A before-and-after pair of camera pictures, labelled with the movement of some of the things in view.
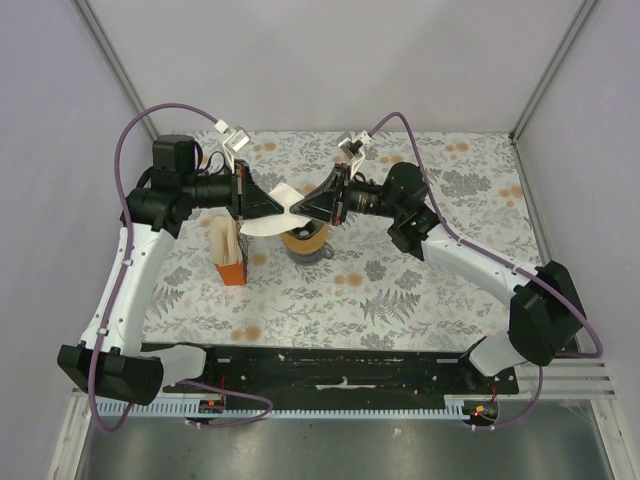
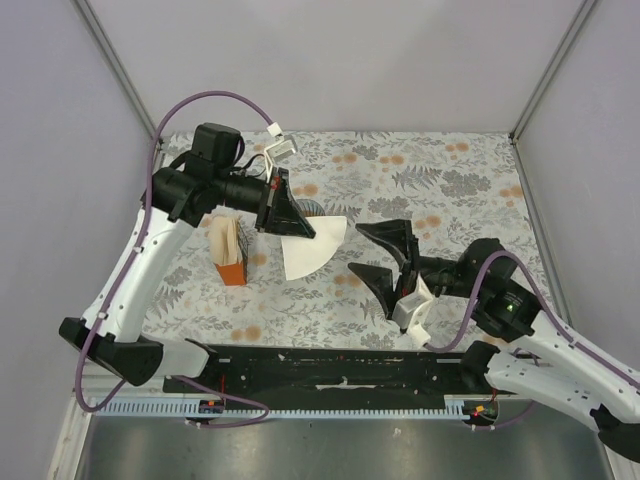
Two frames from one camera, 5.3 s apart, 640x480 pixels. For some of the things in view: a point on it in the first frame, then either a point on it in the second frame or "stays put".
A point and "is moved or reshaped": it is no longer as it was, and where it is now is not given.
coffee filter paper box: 225,247 stays put
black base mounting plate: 342,372 stays put
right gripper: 325,204 → 397,235
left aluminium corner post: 102,44 stays put
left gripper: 248,200 → 278,212
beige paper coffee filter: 271,224 is moved or reshaped
